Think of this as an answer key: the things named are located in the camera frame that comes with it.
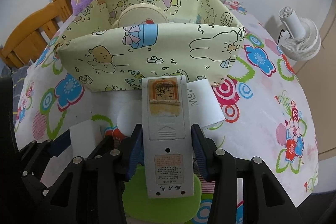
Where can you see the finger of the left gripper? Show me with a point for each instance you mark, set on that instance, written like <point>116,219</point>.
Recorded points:
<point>36,160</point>
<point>128,149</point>

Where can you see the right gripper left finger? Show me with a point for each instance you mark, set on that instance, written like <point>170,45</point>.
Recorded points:
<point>90,189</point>

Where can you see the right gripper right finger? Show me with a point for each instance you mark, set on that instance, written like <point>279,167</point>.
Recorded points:
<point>264,198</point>

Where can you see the green case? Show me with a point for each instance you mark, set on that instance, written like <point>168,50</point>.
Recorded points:
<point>138,205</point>

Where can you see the white remote control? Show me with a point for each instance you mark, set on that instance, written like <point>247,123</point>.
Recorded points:
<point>167,144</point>

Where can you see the white 45W charger box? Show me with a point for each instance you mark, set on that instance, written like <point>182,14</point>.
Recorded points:
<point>204,108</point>

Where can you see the white oval case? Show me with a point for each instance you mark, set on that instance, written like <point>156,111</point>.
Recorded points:
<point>129,116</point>

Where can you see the grey plaid blanket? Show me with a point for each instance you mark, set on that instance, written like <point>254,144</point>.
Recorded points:
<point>18,76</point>

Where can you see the wooden chair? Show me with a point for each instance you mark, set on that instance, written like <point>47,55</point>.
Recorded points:
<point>26,42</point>

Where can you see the yellow cartoon storage box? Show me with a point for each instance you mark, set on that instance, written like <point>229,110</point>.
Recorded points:
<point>201,40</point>

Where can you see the beige round compact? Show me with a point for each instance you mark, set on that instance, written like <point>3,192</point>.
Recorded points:
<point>140,14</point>

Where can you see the white clip fan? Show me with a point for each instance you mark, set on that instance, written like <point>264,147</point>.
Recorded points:
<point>300,40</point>

